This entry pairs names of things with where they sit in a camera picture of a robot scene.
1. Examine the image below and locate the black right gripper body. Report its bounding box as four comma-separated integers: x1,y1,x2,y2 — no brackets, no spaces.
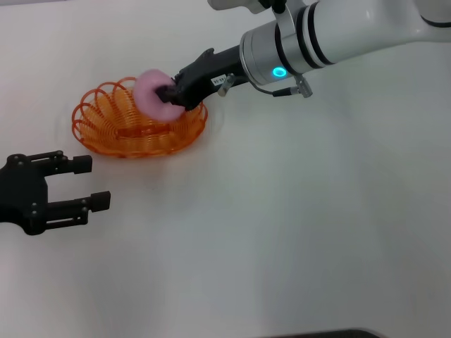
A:
171,44,249,111

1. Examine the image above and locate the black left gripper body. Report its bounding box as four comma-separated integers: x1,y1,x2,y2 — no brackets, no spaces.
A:
0,153,50,237

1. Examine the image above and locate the pink peach with green leaf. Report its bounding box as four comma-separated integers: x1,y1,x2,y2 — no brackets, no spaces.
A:
132,68,185,123

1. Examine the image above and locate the orange plastic wire basket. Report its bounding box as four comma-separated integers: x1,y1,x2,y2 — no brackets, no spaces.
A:
72,76,209,158

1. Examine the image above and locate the silver metal connector stub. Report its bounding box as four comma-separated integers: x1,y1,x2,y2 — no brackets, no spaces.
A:
217,73,236,97

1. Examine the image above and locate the dark rounded robot torso edge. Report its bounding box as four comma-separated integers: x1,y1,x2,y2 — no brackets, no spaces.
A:
273,327,383,338

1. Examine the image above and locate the black cable with metal plug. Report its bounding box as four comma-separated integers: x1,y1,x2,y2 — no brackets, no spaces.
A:
250,0,315,100

